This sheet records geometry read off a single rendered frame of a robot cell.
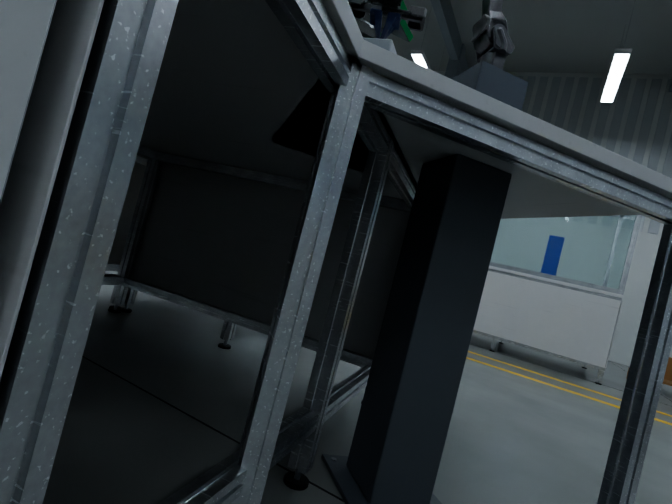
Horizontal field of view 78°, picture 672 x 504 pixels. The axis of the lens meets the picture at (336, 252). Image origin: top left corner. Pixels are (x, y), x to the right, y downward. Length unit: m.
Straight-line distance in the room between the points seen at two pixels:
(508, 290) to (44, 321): 4.68
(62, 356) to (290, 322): 0.38
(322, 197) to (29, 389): 0.45
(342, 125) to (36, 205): 0.47
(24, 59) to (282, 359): 0.50
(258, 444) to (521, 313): 4.30
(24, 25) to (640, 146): 10.02
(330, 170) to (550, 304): 4.30
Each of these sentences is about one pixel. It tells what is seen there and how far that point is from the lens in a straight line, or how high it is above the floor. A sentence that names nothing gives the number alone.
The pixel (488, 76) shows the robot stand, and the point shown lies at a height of 1.03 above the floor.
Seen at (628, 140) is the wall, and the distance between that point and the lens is 10.14.
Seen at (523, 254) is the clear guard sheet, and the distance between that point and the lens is 4.90.
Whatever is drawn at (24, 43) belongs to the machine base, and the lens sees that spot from 0.31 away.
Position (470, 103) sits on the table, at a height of 0.83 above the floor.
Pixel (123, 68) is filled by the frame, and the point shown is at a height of 0.61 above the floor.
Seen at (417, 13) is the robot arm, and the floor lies 1.12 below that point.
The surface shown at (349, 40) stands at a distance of 0.66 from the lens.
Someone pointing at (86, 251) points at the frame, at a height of 0.48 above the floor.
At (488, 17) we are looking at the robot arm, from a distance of 1.22.
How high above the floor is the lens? 0.52
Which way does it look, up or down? 1 degrees up
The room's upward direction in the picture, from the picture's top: 14 degrees clockwise
